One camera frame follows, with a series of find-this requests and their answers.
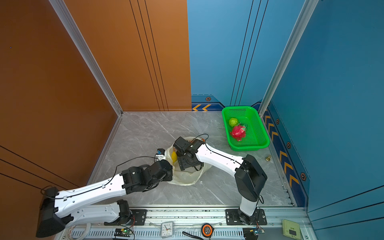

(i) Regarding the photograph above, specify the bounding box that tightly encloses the red dragon fruit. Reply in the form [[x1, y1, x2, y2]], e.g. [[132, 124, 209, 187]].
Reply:
[[230, 124, 247, 142]]

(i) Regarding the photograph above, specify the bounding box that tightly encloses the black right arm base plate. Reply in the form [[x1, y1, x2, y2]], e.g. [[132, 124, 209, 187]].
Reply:
[[225, 208, 268, 226]]

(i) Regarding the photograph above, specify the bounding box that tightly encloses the right green circuit board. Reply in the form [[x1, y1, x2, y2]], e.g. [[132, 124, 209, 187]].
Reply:
[[243, 228, 265, 240]]

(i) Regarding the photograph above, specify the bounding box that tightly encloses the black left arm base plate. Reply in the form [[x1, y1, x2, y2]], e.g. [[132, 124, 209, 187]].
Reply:
[[104, 209, 148, 226]]

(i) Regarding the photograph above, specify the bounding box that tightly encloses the aluminium corner post right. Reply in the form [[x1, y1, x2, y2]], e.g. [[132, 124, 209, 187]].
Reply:
[[258, 0, 319, 117]]

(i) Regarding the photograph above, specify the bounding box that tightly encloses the bumpy light green fruit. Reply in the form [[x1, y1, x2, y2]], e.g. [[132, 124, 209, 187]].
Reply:
[[229, 118, 239, 128]]

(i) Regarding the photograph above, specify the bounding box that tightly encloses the green wall switch box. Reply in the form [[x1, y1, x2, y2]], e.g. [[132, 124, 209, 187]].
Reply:
[[282, 220, 302, 240]]

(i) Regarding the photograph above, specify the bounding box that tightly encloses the orange black tape measure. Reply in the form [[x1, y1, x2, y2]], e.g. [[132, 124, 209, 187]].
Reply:
[[201, 223, 215, 238]]

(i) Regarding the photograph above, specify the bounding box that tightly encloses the left green circuit board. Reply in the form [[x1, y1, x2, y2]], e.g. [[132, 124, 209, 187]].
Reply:
[[114, 228, 135, 240]]

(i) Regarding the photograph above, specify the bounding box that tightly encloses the yellow lemon fruit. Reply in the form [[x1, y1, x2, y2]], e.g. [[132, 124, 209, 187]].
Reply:
[[171, 152, 178, 163]]

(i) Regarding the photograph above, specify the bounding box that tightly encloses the small white clock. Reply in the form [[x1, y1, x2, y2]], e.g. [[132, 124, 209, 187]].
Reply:
[[161, 222, 174, 238]]

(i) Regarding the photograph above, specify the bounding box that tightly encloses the aluminium corner post left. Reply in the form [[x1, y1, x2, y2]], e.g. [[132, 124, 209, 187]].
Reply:
[[48, 0, 124, 117]]

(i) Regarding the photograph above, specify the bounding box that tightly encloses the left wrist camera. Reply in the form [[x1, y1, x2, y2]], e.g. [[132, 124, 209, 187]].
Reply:
[[155, 149, 166, 161]]

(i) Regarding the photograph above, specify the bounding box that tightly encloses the green plastic basket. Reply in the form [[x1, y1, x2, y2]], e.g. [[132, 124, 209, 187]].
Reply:
[[222, 106, 270, 152]]

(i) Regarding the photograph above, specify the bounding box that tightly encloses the aluminium corner post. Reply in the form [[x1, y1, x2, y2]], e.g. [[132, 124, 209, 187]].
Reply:
[[258, 0, 319, 117], [48, 0, 124, 117]]

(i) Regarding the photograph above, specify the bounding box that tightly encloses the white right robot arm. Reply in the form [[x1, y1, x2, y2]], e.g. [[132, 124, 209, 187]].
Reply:
[[173, 137, 268, 225]]

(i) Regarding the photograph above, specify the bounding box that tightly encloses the aluminium front rail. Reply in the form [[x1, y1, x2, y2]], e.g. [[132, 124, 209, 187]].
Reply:
[[55, 205, 317, 240]]

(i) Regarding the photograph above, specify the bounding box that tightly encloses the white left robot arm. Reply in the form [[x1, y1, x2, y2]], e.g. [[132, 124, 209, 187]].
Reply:
[[36, 160, 173, 238]]

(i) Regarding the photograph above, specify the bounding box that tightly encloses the black strap on rail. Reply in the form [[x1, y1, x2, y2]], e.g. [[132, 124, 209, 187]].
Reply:
[[182, 231, 205, 240]]

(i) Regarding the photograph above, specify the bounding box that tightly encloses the green circuit board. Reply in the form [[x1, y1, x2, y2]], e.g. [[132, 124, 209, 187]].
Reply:
[[243, 228, 265, 240], [114, 228, 135, 240]]

